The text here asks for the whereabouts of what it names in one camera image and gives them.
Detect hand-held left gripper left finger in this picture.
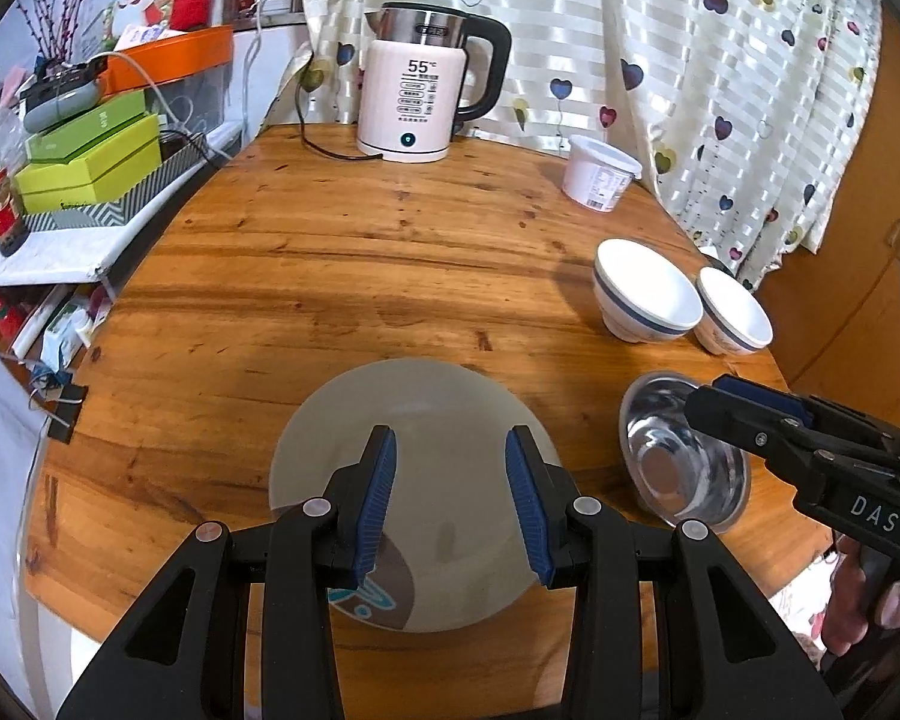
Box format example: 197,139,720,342
56,424,398,720

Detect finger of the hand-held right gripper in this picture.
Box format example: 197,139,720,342
715,376,900,460
682,385,835,497

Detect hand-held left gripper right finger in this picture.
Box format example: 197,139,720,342
504,424,845,720

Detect stainless steel bowl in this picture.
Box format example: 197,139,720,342
619,371,753,530

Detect small white bowl blue band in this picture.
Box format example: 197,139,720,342
694,268,774,356

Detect large grey plate blue print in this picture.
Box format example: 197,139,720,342
268,360,565,635

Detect large white bowl blue band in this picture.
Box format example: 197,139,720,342
591,238,704,344

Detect person's right hand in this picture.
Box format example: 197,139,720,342
823,550,900,659

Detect wooden cabinet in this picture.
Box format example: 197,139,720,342
756,90,900,407

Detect white plastic tub with lid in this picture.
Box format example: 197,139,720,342
560,135,644,213

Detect black binder clip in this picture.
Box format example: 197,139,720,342
25,362,91,445

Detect white green carton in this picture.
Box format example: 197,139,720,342
40,297,113,370

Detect heart print striped curtain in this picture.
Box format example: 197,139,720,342
296,0,892,295

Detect zigzag patterned tray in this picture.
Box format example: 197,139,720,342
21,124,245,234

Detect white shelf board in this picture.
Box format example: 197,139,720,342
0,120,245,291

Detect white electric kettle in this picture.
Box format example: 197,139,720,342
356,2,513,164

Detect lime green box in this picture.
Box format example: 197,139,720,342
25,114,160,168
13,136,164,215

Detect dark green box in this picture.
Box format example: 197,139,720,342
25,90,149,164

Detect orange lid storage box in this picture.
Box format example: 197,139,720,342
100,24,242,160

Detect grey handheld device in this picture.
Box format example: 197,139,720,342
21,79,108,131

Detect black handheld device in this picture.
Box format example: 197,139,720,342
17,58,113,110

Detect purple flower branches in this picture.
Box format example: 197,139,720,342
13,0,92,70

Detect black kettle power cable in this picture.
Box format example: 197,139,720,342
295,49,385,164

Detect white charger cable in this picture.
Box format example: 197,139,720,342
107,51,220,160

